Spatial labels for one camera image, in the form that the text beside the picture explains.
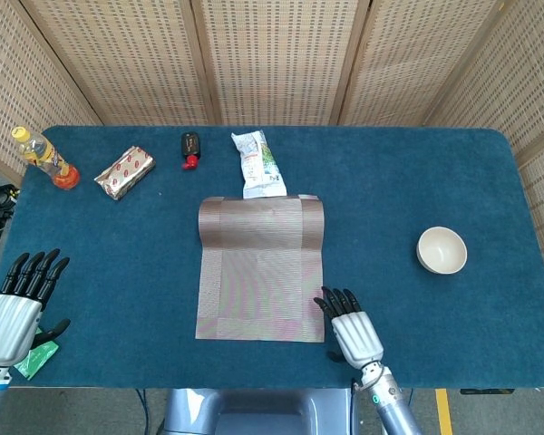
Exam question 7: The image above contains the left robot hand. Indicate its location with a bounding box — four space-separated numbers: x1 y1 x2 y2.
0 248 72 367

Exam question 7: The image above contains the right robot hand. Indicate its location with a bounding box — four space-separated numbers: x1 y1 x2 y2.
313 285 385 369

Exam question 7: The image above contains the brown woven placemat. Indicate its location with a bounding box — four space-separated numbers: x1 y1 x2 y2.
194 194 326 343

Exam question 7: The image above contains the white bowl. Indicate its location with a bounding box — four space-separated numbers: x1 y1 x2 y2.
417 226 469 276

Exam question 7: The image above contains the green tea sachet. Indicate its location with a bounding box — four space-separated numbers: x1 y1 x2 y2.
13 329 59 381

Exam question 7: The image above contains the grey-blue robot torso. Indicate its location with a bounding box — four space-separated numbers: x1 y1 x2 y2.
158 388 359 435

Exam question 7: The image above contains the yellow-capped orange drink bottle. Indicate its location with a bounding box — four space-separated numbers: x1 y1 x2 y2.
11 126 81 191

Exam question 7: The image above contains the blue felt table cover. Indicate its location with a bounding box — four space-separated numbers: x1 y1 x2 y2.
0 125 544 391

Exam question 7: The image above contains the gold snack pack red print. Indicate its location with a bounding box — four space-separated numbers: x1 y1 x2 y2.
93 145 157 202

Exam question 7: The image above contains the white crinkled snack bag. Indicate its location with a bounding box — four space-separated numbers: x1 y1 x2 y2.
230 130 288 200

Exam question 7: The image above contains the black bottle red cap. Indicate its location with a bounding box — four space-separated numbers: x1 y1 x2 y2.
180 131 202 173

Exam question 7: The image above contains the woven bamboo folding screen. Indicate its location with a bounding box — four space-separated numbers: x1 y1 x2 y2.
0 0 544 291

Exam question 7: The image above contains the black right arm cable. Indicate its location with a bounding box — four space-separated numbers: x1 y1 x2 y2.
349 382 362 435

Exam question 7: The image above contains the black cables and gear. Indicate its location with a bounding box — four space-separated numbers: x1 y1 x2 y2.
0 183 19 244

